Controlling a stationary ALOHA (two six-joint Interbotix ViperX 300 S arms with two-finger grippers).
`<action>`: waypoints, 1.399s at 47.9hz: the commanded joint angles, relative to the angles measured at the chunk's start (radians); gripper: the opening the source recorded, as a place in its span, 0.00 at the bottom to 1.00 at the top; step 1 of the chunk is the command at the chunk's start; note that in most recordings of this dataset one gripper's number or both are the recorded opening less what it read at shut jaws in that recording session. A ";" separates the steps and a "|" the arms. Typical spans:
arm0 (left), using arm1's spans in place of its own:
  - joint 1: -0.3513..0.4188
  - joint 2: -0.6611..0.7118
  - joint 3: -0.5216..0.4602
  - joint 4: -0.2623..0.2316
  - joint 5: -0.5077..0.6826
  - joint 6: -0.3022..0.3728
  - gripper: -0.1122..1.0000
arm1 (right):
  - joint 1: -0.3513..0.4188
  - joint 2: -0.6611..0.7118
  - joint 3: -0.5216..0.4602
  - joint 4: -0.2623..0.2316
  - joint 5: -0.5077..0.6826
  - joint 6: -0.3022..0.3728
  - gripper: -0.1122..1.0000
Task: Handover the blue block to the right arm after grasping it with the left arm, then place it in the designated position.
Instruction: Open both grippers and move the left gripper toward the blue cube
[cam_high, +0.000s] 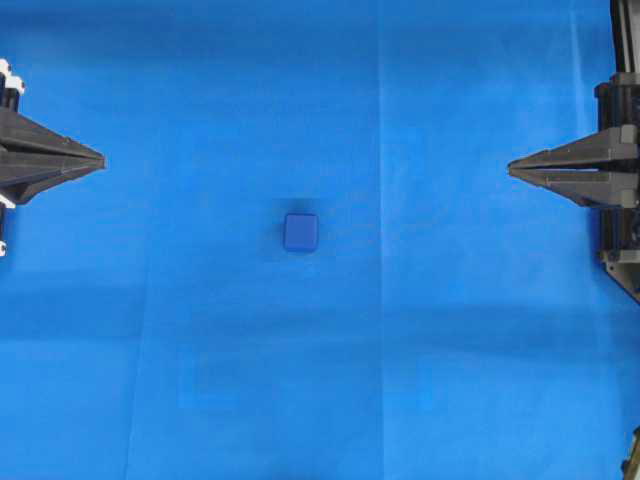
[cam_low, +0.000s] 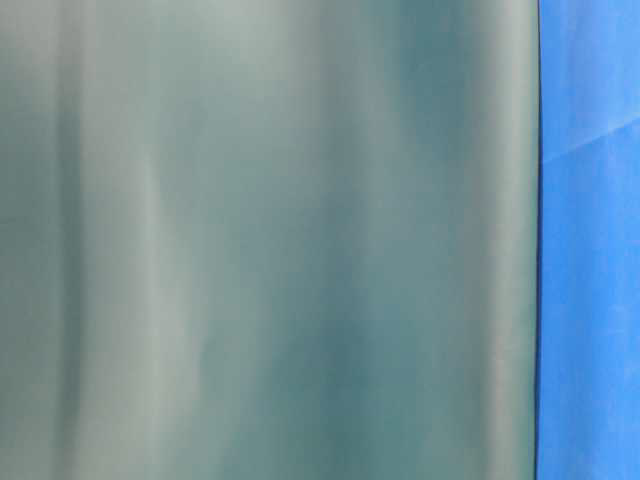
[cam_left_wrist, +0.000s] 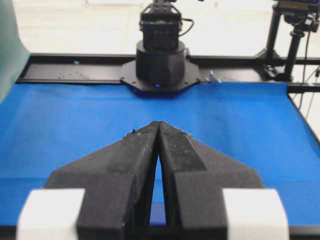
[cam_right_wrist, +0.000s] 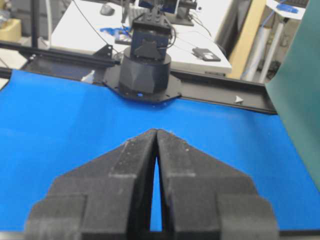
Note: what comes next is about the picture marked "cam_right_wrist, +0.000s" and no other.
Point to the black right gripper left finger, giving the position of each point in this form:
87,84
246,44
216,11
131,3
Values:
107,198

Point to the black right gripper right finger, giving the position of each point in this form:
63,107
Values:
207,199

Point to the white background desk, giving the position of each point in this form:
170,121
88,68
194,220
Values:
84,28

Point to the blue table cloth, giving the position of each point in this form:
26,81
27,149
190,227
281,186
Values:
51,125

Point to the black aluminium frame rail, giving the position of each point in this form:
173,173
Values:
185,85

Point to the green backdrop sheet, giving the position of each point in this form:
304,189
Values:
295,90

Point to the black device on desk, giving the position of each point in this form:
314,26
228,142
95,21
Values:
205,54

